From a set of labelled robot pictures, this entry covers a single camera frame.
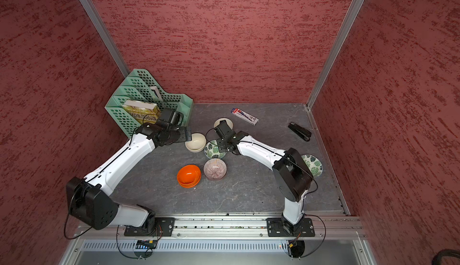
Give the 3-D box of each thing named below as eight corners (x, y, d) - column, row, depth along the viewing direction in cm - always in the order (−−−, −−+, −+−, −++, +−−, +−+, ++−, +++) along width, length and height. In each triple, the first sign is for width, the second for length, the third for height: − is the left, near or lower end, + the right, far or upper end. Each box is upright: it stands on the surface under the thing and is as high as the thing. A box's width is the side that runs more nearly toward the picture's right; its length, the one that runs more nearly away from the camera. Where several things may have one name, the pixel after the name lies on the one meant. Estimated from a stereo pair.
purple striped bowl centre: (204, 181, 88) (202, 176, 83) (206, 163, 94) (204, 158, 89) (226, 181, 88) (225, 176, 83) (226, 164, 94) (226, 158, 89)
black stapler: (307, 142, 105) (309, 138, 101) (287, 127, 112) (289, 122, 108) (311, 138, 106) (313, 134, 103) (291, 124, 113) (293, 119, 110)
